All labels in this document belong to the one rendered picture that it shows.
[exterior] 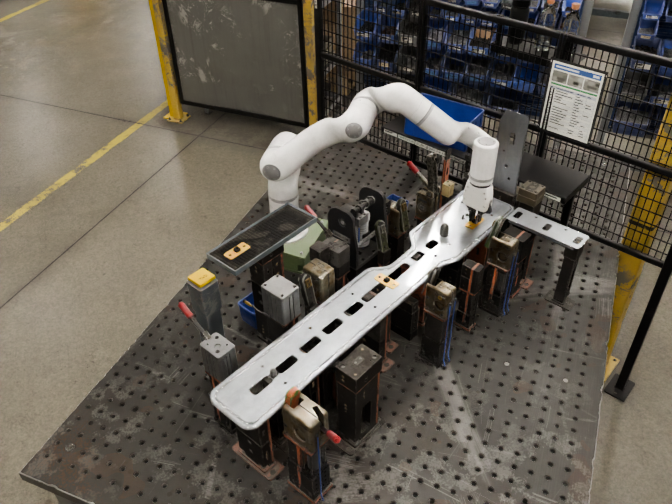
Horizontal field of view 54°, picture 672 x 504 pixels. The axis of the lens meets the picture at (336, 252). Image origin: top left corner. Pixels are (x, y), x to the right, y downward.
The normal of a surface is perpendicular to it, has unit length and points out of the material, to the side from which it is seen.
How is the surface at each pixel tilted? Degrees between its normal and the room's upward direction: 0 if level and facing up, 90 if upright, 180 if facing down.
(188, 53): 90
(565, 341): 0
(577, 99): 90
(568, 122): 90
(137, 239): 0
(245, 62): 92
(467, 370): 0
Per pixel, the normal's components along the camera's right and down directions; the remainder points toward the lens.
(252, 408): -0.01, -0.77
